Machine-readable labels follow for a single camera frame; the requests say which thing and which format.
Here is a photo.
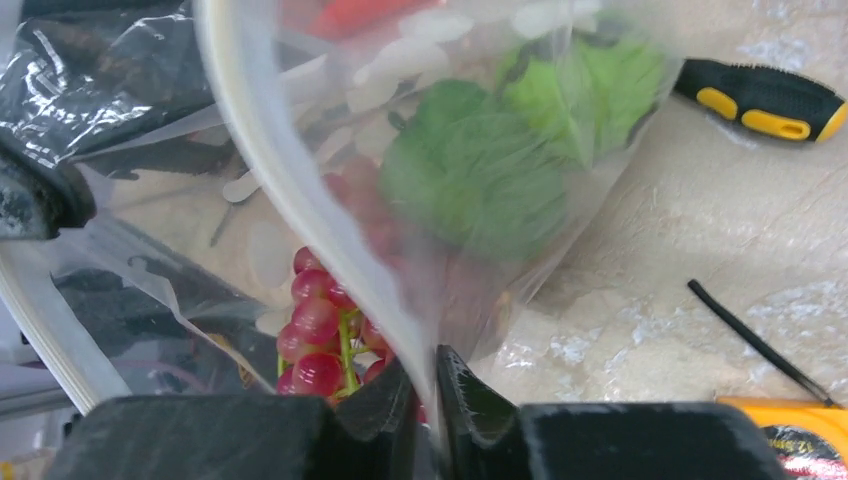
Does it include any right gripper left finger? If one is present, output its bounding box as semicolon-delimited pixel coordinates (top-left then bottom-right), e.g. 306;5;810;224
46;364;421;479

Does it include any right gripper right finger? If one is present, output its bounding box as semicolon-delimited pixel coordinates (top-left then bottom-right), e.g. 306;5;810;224
436;345;787;479

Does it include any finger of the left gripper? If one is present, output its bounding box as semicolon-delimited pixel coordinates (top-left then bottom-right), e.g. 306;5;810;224
1;139;96;240

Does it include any red toy grape bunch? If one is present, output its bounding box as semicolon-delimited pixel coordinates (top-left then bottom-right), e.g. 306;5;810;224
276;247;394;406

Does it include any clear zip top bag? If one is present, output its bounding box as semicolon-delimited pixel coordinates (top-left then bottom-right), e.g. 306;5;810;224
1;1;681;410

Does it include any green toy leaf vegetable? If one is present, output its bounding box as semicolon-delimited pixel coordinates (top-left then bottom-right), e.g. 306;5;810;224
380;33;667;260

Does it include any orange tape measure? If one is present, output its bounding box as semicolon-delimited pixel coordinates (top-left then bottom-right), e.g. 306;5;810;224
687;279;847;480

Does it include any orange toy carrot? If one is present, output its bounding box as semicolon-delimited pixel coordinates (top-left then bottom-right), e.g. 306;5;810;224
307;0;435;40

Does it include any black yellow screwdriver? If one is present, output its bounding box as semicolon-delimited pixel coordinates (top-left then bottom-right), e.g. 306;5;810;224
674;58;847;143

